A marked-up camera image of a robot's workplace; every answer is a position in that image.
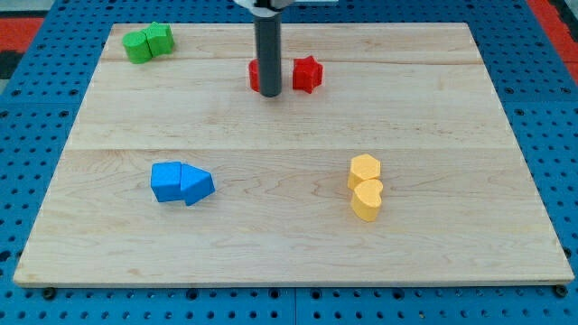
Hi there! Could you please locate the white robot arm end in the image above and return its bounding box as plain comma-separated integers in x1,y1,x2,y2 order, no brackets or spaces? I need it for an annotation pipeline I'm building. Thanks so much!
234,0,339,18

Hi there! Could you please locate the yellow hexagon block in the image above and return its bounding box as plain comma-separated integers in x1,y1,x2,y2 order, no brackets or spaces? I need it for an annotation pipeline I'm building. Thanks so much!
347,153,381,190

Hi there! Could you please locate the yellow heart block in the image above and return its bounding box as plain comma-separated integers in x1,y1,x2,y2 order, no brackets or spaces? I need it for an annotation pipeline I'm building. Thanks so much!
350,179,384,222

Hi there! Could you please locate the red star block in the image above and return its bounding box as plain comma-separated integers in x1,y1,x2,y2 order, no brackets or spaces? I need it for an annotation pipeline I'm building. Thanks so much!
293,56,323,94

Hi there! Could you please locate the blue triangular block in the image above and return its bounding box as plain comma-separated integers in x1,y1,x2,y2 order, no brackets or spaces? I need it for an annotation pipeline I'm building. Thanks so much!
180,164,215,206

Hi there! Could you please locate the blue cube block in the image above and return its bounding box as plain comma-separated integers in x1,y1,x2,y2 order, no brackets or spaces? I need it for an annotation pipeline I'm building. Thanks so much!
150,162,182,202

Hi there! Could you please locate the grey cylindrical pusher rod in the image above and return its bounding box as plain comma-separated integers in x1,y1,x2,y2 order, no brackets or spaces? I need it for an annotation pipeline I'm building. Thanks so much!
254,14,282,98

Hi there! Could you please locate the wooden board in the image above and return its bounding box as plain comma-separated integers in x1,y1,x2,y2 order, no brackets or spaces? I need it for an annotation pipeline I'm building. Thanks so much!
14,23,574,288

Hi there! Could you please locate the green star block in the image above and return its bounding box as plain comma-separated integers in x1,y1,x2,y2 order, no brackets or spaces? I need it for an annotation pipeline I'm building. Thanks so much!
143,22,174,57

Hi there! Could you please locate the green round block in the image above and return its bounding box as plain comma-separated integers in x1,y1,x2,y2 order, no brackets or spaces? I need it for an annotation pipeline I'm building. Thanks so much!
122,31,153,64

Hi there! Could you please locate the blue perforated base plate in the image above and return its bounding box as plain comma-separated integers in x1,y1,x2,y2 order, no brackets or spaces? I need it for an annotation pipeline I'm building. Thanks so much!
1,0,577,324

